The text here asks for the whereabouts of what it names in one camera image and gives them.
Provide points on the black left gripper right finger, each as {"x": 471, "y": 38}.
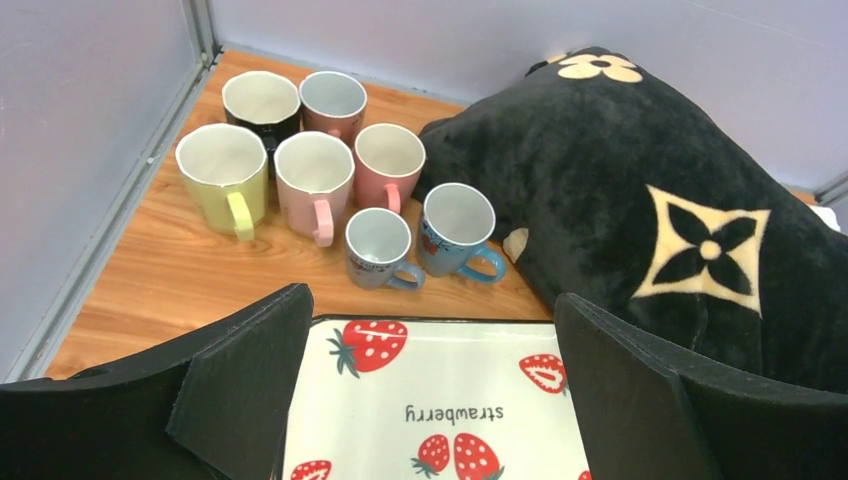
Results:
{"x": 650, "y": 409}

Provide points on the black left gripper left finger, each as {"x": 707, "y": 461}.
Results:
{"x": 209, "y": 404}

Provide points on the white strawberry tray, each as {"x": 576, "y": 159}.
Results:
{"x": 406, "y": 398}

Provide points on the grey blue dotted mug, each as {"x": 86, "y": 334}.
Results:
{"x": 377, "y": 242}

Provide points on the green octagonal mug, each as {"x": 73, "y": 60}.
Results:
{"x": 225, "y": 169}

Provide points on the pink octagonal mug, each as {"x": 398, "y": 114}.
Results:
{"x": 314, "y": 176}

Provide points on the pink round mug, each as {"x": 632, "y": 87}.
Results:
{"x": 389, "y": 159}

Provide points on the black mug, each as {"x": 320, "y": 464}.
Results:
{"x": 266, "y": 103}

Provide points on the brown pink mug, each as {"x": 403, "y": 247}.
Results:
{"x": 333, "y": 103}

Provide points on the black floral plush blanket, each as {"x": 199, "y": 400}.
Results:
{"x": 610, "y": 184}

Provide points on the white folded cloth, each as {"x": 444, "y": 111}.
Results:
{"x": 828, "y": 216}

